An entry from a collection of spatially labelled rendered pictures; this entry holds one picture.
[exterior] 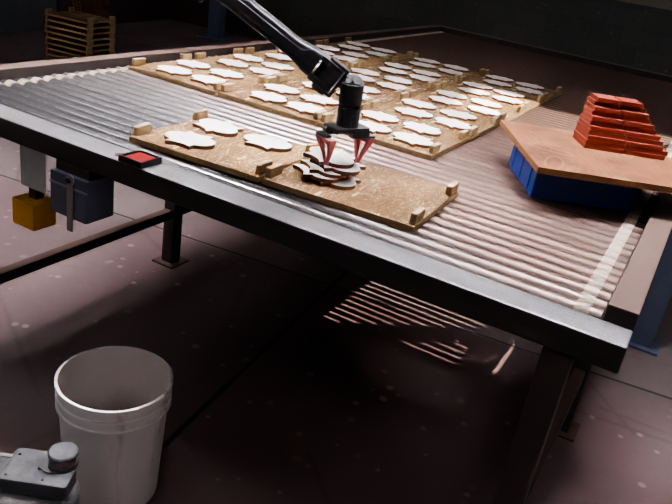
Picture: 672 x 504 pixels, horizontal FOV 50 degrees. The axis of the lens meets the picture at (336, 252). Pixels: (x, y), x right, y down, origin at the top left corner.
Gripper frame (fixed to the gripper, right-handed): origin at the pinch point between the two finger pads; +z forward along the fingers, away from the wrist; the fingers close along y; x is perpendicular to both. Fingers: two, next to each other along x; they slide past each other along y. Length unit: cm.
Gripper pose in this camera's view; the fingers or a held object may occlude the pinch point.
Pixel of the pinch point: (342, 160)
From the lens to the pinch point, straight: 183.4
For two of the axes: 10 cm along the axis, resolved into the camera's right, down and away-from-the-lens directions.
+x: 5.6, 4.0, -7.3
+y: -8.2, 1.3, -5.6
